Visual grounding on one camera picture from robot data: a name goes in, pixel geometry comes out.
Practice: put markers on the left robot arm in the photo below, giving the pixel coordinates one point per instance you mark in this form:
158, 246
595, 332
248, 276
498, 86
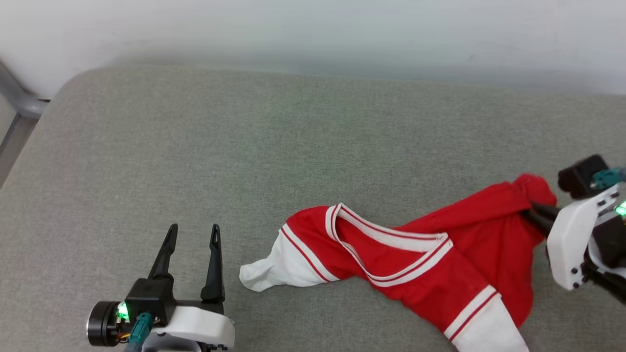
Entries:
102, 325

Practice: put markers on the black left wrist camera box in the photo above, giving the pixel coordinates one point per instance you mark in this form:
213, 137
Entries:
149, 298

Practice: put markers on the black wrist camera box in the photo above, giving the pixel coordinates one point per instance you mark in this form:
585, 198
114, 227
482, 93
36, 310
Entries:
579, 176
149, 298

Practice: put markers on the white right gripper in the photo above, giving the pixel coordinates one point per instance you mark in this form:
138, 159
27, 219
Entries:
572, 234

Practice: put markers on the red and white shirt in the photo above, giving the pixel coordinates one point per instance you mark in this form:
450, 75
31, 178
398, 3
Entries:
415, 274

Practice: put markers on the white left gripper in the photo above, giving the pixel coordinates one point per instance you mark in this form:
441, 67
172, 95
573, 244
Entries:
200, 327

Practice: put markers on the grey metal frame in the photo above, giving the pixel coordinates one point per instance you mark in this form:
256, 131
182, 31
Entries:
19, 102

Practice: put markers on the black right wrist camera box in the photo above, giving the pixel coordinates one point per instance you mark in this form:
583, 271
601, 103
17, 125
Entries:
579, 176

